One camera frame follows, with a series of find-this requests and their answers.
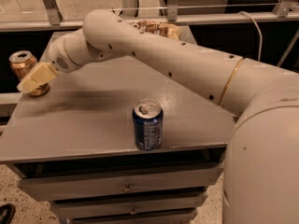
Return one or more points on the brown chip bag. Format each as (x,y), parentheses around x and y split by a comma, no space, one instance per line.
(158,28)

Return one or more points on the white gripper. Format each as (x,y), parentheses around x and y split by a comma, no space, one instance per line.
(59,57)

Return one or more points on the metal railing frame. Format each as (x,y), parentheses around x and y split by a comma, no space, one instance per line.
(35,15)

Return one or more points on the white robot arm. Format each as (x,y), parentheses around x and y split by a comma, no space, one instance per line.
(261,167)

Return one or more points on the blue soda can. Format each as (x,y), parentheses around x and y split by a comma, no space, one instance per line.
(148,119)

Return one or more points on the black shoe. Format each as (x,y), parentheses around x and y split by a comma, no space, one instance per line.
(7,212)

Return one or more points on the orange soda can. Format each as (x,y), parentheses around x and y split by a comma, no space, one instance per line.
(21,62)

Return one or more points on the grey drawer cabinet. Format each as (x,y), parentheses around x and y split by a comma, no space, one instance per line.
(75,147)

